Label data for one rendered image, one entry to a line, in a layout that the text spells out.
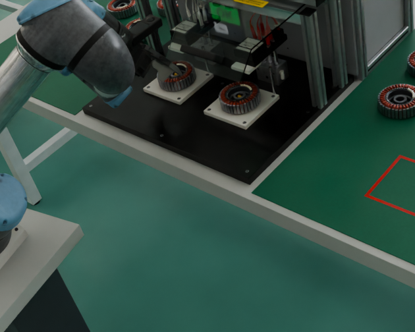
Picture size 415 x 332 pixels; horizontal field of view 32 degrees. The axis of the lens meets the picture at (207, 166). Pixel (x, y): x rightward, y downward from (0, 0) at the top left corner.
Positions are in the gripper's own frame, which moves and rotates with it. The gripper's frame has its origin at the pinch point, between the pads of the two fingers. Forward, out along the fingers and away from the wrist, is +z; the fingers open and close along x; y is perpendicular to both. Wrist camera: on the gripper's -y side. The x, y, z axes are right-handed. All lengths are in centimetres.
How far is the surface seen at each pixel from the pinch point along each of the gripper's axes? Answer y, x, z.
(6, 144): 41, -89, 36
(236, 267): 42, 7, 74
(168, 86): 4.3, 1.7, 3.5
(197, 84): -0.3, 6.9, 8.6
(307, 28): -18.7, 42.8, -7.0
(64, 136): 27, -90, 61
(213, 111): 6.3, 19.5, 4.7
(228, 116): 6.1, 24.7, 4.8
